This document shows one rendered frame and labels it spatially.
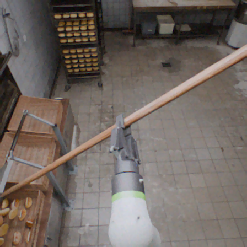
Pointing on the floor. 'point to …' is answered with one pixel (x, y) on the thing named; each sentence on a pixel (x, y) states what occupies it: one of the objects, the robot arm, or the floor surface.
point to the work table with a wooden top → (143, 5)
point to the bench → (66, 120)
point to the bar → (68, 205)
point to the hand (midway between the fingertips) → (123, 125)
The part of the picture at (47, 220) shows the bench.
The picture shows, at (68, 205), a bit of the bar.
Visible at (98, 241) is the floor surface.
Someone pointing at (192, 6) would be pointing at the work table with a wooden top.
